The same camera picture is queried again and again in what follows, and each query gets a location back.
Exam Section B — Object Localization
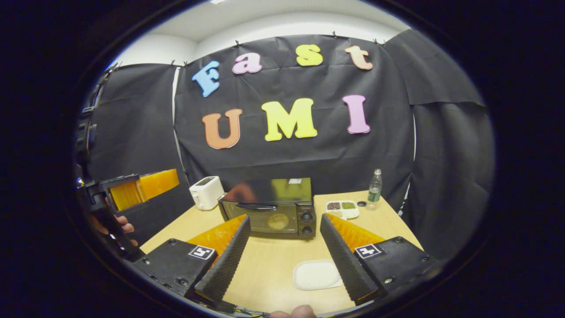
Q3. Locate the round golden bread bun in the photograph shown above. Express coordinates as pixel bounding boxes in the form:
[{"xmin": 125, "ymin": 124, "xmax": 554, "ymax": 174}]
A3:
[{"xmin": 268, "ymin": 213, "xmax": 290, "ymax": 230}]

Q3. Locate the white toaster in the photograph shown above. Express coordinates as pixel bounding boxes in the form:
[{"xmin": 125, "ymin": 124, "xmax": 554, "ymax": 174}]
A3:
[{"xmin": 189, "ymin": 176, "xmax": 225, "ymax": 211}]

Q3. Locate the white oval plate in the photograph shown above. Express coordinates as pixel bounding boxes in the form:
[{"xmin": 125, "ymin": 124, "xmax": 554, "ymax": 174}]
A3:
[{"xmin": 293, "ymin": 259, "xmax": 344, "ymax": 291}]

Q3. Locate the clear plastic water bottle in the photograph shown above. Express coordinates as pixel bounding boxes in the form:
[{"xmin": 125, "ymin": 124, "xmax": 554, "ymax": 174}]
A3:
[{"xmin": 368, "ymin": 169, "xmax": 383, "ymax": 204}]

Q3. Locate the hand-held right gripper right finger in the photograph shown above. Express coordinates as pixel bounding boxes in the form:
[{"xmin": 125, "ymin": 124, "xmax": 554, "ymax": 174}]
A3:
[{"xmin": 320, "ymin": 213, "xmax": 437, "ymax": 305}]

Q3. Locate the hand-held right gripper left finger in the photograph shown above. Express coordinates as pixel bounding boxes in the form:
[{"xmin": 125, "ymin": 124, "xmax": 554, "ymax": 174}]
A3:
[{"xmin": 132, "ymin": 215, "xmax": 251, "ymax": 305}]

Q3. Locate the black electric oven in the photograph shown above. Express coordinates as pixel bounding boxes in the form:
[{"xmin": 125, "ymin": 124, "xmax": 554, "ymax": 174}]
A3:
[{"xmin": 218, "ymin": 178, "xmax": 317, "ymax": 239}]

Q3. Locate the white divided condiment dish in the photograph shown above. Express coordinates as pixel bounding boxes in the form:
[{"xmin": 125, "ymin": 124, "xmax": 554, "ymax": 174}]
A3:
[{"xmin": 326, "ymin": 200, "xmax": 360, "ymax": 220}]

